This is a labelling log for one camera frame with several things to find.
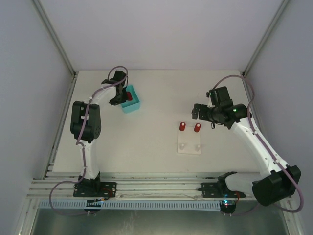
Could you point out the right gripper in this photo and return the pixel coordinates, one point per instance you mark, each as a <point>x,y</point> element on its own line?
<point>202,112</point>

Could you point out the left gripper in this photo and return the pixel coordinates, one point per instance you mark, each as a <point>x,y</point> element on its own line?
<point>120,96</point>

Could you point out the short red spring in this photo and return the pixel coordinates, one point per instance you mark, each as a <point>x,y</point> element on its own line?
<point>130,98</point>

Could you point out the large red spring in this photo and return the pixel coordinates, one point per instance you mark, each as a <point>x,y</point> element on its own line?
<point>197,127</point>

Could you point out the long red spring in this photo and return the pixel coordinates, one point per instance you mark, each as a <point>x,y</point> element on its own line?
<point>182,126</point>

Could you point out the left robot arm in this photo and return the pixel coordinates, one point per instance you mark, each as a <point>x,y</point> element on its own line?
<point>85,125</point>

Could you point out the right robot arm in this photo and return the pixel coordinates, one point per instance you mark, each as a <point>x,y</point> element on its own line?
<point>276,179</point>

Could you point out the teal plastic bin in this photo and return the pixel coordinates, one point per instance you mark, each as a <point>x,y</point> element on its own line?
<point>130,106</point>

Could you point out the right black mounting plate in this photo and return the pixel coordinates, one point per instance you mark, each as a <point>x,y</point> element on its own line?
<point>216,190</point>

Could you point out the black mounting plate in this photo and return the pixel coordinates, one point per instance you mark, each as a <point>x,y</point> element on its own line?
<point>95,190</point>
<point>216,190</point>

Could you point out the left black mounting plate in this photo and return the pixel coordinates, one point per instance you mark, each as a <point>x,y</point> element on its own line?
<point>95,190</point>

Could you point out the white peg base plate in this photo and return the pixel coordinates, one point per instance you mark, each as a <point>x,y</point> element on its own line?
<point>189,141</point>

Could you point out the white slotted cable duct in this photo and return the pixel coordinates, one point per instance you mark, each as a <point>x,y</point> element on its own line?
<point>131,205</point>

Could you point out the aluminium rail frame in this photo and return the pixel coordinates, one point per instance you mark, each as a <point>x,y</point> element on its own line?
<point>138,150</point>

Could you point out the left aluminium corner post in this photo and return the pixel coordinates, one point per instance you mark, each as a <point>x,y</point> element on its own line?
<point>50,29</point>

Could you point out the aluminium corner post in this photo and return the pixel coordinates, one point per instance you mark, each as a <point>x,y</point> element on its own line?
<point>50,29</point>
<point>270,28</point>

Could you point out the right aluminium corner post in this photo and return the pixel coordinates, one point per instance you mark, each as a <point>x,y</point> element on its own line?
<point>270,28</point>

